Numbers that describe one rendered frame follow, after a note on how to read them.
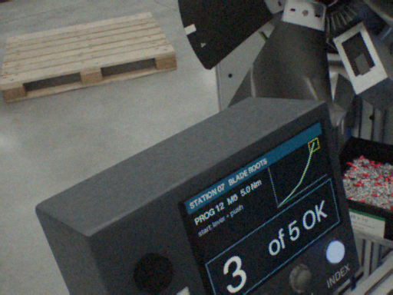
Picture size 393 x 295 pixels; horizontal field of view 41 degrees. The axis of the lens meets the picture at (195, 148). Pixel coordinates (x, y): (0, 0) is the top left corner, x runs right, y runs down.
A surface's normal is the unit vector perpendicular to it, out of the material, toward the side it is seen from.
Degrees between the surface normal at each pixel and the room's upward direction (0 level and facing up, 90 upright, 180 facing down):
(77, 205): 15
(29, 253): 0
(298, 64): 50
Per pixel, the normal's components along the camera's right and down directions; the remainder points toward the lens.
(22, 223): -0.10, -0.85
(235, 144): -0.27, -0.91
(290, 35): 0.04, -0.11
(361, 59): -0.65, -0.23
